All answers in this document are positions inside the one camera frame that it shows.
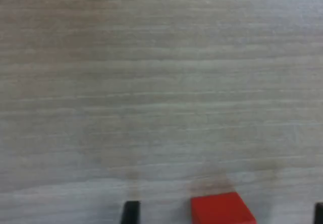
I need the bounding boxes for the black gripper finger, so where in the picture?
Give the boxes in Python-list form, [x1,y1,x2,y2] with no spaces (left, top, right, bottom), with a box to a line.
[120,200,140,224]
[313,202,323,224]

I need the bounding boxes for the red cube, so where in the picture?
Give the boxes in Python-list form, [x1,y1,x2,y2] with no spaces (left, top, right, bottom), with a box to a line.
[190,192,257,224]

